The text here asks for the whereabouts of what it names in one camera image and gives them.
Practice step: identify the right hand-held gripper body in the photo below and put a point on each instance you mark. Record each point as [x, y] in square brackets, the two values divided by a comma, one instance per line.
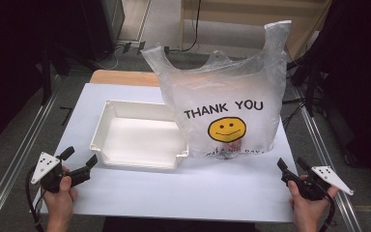
[312, 187]

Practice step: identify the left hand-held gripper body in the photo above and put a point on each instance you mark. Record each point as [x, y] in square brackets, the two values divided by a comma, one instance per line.
[50, 175]

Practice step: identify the white plastic bin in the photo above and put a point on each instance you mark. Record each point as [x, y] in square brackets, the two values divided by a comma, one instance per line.
[138, 141]

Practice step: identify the clear plastic bag smiley print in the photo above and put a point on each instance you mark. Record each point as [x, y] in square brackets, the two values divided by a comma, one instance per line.
[225, 87]

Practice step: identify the person's right hand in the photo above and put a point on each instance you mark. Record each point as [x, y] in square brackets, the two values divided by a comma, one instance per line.
[306, 209]

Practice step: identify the person's left hand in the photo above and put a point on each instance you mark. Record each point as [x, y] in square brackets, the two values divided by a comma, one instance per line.
[59, 203]

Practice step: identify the black metal stand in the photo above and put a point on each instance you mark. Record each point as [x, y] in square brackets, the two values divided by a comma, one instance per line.
[310, 87]

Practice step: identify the white table cover sheet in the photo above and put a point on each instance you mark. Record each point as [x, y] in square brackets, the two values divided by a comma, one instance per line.
[180, 193]

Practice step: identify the person's dark lap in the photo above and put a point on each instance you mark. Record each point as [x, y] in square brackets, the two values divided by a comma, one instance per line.
[174, 226]

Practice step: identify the grey power adapter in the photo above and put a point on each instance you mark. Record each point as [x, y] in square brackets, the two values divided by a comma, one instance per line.
[127, 47]
[141, 47]

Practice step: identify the dark cabinet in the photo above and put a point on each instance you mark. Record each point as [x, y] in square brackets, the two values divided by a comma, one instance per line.
[108, 25]

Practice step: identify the black power plug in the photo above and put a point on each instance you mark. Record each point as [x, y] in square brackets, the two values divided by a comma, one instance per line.
[166, 50]

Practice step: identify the aluminium floor rail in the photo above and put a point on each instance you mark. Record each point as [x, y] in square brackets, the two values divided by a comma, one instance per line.
[322, 154]
[16, 164]

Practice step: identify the black floor bracket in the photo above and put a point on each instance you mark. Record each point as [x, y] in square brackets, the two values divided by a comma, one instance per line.
[67, 114]

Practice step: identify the wooden partition frame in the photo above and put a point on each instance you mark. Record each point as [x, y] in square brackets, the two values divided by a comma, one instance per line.
[238, 9]

